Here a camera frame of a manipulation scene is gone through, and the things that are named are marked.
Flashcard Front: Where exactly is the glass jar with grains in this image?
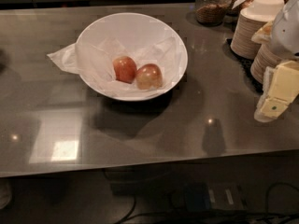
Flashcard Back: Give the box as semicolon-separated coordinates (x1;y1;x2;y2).
195;0;232;26

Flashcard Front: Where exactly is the paper plate stack back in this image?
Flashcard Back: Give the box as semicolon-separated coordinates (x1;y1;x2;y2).
230;7;274;60

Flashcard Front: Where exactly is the paper plate stack front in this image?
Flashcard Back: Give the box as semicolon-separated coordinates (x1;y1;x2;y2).
250;44;282;84

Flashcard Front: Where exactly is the black power adapter box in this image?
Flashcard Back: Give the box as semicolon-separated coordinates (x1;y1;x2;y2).
184;183;247;212

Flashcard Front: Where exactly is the red yellow apple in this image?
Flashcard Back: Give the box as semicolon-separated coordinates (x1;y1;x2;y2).
135;63;163;90

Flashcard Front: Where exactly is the paper plate stack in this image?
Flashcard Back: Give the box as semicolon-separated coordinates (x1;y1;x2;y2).
250;44;282;84
230;7;274;60

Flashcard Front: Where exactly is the black cable on floor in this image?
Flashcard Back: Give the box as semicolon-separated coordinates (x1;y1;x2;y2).
115;171;299;224

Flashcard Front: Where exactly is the white paper liner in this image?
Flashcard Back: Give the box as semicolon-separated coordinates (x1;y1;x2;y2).
48;37;182;101

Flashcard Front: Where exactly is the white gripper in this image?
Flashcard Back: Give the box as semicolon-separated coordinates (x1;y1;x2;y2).
251;0;299;122

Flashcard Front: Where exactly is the white bowl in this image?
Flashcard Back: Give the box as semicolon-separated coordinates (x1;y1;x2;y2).
75;12;189;102

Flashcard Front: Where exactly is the black tray mat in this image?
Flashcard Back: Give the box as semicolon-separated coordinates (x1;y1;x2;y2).
226;38;263;94

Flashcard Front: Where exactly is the red apple left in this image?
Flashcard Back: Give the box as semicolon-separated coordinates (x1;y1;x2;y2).
113;56;137;84

